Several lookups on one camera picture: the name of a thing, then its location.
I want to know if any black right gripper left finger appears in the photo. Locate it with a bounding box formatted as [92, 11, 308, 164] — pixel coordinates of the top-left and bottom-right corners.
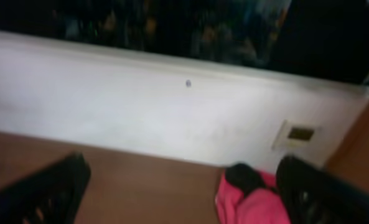
[0, 152, 91, 223]

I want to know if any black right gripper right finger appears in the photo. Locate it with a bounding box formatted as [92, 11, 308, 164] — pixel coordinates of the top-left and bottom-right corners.
[276, 156, 369, 224]

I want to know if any red printed t-shirt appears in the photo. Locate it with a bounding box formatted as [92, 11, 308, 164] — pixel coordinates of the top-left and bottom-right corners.
[215, 174, 291, 224]

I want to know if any black garment on pile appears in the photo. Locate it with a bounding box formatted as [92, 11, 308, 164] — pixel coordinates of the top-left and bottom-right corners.
[225, 163, 278, 197]

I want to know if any white wall socket plate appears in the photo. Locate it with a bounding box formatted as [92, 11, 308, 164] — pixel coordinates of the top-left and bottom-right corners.
[271, 119, 322, 152]

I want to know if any dark window above wall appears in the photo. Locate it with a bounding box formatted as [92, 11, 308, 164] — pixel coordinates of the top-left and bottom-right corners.
[0, 0, 369, 86]

